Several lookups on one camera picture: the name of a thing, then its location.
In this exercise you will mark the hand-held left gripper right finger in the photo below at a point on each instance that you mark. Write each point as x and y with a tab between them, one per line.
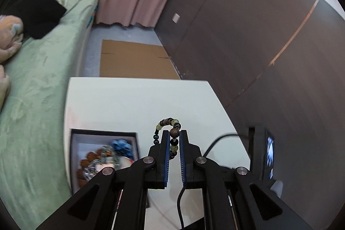
183	162

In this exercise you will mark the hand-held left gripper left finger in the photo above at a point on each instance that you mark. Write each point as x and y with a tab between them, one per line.
167	162

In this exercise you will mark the black jewelry box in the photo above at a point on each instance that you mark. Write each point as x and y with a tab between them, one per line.
76	146

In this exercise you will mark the white table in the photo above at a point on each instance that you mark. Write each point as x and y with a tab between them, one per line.
134	103

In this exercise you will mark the flat brown cardboard sheet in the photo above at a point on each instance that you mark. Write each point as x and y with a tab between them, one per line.
134	60

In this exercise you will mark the bed with green sheet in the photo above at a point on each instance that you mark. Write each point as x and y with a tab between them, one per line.
40	84

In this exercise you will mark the pink fleece blanket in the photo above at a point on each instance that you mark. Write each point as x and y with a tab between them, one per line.
8	44

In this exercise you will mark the black clothes pile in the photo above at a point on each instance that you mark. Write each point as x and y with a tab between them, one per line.
35	6

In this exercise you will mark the white wall outlet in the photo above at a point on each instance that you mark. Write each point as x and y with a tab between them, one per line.
176	18

